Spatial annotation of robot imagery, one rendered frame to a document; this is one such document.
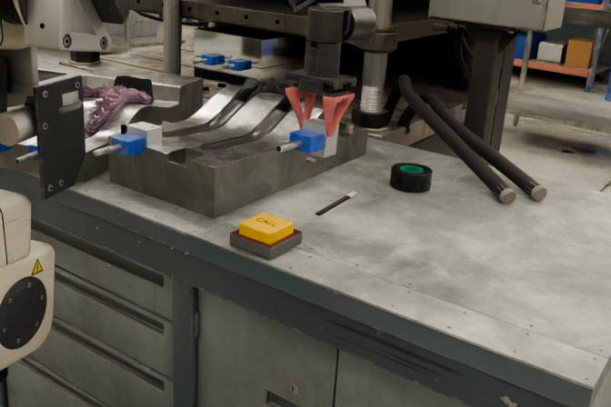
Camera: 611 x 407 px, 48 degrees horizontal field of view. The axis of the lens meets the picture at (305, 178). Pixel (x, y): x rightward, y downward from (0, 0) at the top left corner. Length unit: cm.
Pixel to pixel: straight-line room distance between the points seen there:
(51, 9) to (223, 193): 47
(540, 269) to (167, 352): 69
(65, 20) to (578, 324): 73
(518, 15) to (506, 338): 101
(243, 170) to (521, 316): 52
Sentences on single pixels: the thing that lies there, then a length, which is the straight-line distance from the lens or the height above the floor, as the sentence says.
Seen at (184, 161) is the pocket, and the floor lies 87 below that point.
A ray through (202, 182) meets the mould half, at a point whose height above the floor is 86.
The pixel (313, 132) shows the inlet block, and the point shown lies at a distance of 114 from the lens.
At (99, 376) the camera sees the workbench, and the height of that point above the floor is 36.
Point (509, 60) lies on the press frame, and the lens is 256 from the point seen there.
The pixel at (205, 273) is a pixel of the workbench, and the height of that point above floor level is 71.
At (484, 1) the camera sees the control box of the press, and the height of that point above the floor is 113.
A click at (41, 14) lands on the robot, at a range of 84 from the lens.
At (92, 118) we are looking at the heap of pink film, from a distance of 146.
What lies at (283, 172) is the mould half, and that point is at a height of 84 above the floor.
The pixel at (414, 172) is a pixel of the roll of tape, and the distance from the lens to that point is 135.
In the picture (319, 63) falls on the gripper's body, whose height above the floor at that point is 106.
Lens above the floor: 125
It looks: 19 degrees down
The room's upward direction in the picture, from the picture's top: 3 degrees clockwise
